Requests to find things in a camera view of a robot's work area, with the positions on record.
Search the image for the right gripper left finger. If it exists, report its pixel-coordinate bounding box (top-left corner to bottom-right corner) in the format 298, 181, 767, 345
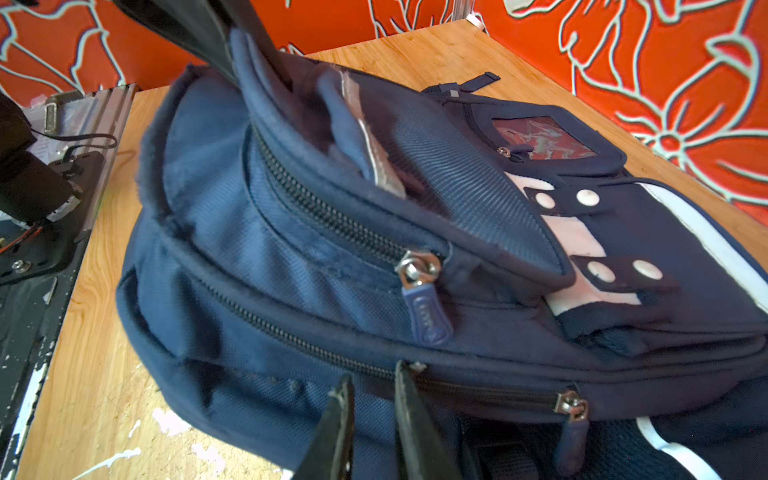
292, 374, 355, 480

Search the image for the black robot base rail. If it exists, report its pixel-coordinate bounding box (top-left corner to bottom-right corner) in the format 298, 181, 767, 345
1, 85, 137, 479

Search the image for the navy blue student backpack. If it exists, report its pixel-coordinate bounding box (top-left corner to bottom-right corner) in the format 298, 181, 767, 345
117, 31, 767, 479

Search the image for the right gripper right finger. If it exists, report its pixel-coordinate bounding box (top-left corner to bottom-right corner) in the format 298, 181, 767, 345
394, 360, 461, 479

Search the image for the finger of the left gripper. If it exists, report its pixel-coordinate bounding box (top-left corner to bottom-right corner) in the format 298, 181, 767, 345
114, 0, 282, 84

